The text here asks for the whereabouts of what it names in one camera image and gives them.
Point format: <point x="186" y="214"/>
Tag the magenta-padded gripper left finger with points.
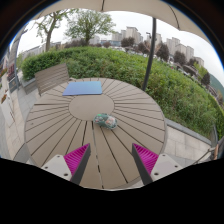
<point x="74" y="159"/>

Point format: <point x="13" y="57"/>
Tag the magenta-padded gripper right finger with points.
<point x="148" y="159"/>

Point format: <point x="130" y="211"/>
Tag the transparent computer mouse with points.
<point x="106" y="121"/>

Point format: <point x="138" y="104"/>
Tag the blue mouse pad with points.
<point x="83" y="88"/>

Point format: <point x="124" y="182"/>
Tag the slatted wooden chair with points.
<point x="51" y="76"/>

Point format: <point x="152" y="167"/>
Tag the green hedge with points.
<point x="116" y="66"/>

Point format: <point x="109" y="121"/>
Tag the sparse-leaved tree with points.
<point x="48" y="36"/>

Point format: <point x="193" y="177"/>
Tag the high-rise buildings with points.
<point x="131" y="32"/>

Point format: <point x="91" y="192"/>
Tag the leafy round tree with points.
<point x="88" y="23"/>

